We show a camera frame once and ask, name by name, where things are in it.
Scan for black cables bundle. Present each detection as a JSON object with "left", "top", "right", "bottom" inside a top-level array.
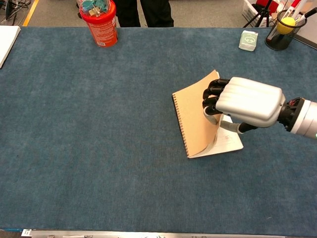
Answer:
[{"left": 0, "top": 0, "right": 33, "bottom": 25}]

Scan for person in black trousers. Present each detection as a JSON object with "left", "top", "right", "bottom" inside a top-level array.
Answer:
[{"left": 115, "top": 0, "right": 174, "bottom": 28}]

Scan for yellow spiral notebook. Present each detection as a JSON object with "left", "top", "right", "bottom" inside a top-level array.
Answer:
[{"left": 171, "top": 69, "right": 244, "bottom": 159}]

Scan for white paper stack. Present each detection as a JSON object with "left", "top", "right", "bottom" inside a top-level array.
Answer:
[{"left": 0, "top": 25, "right": 21, "bottom": 69}]

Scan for grey flat board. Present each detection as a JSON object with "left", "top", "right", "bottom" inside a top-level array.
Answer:
[{"left": 293, "top": 24, "right": 317, "bottom": 49}]

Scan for blue felt table mat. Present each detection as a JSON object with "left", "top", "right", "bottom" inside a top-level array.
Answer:
[{"left": 0, "top": 26, "right": 317, "bottom": 236}]

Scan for white pen with black tip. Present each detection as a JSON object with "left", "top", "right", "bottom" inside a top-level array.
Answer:
[{"left": 295, "top": 8, "right": 317, "bottom": 23}]

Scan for teal binder clips bundle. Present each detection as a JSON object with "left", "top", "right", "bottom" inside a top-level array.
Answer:
[{"left": 76, "top": 0, "right": 111, "bottom": 17}]

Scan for pale green tissue pack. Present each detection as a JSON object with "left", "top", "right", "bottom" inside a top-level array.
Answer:
[{"left": 238, "top": 30, "right": 259, "bottom": 52}]

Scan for metal table edge rail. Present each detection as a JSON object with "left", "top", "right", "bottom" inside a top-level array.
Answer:
[{"left": 21, "top": 229, "right": 317, "bottom": 238}]

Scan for black mesh pen holder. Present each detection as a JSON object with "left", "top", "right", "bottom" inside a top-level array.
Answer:
[{"left": 264, "top": 9, "right": 308, "bottom": 51}]

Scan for white marker with red cap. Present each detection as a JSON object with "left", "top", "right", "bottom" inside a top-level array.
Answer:
[{"left": 284, "top": 0, "right": 309, "bottom": 18}]

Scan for white plastic basket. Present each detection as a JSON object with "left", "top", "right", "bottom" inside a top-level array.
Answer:
[{"left": 242, "top": 0, "right": 271, "bottom": 27}]

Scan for red plastic canister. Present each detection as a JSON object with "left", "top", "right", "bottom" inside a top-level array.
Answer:
[{"left": 79, "top": 0, "right": 118, "bottom": 48}]

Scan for black tripod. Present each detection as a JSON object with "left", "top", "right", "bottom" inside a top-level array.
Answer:
[{"left": 243, "top": 0, "right": 273, "bottom": 28}]

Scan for red object in basket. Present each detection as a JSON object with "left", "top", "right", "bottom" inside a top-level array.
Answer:
[{"left": 256, "top": 0, "right": 280, "bottom": 13}]

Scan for yellow ball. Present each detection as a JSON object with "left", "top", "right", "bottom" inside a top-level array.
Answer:
[{"left": 276, "top": 17, "right": 296, "bottom": 34}]

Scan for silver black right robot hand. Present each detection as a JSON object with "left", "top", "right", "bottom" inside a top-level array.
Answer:
[{"left": 202, "top": 76, "right": 286, "bottom": 134}]

